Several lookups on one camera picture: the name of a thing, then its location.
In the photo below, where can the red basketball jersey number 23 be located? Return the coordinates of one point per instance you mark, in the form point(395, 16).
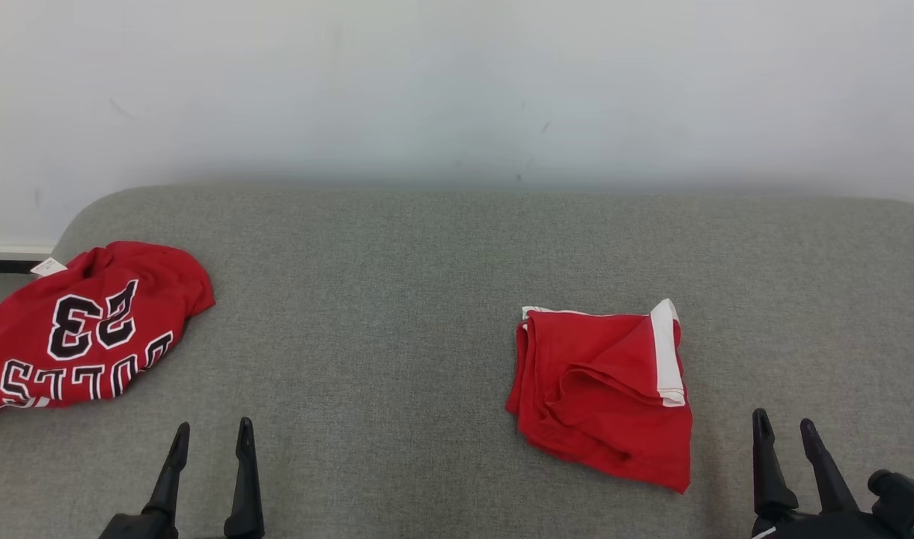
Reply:
point(90, 329)

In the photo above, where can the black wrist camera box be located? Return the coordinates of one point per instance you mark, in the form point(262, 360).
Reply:
point(906, 505)

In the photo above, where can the red shorts with white stripe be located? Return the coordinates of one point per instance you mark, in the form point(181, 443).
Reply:
point(599, 389)

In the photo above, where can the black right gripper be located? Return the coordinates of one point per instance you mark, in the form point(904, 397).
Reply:
point(816, 528)

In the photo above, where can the black and white baseboard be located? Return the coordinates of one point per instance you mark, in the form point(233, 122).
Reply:
point(7, 258)

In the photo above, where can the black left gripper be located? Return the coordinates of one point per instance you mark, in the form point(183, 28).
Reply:
point(138, 528)

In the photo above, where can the grey fabric sofa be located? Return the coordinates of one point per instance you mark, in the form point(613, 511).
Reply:
point(397, 299)

